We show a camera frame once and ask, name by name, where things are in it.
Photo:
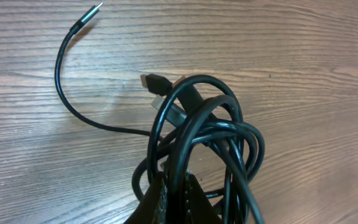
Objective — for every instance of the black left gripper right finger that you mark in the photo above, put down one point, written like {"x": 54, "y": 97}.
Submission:
{"x": 198, "y": 209}

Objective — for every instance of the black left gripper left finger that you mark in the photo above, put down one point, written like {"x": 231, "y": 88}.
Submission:
{"x": 153, "y": 207}

